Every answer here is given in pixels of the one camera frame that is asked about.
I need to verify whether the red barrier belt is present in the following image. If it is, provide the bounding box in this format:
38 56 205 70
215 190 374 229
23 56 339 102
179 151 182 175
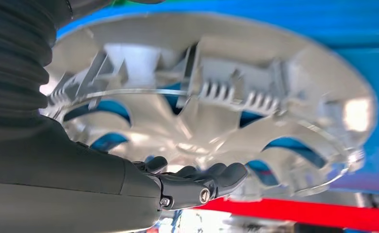
194 197 379 233

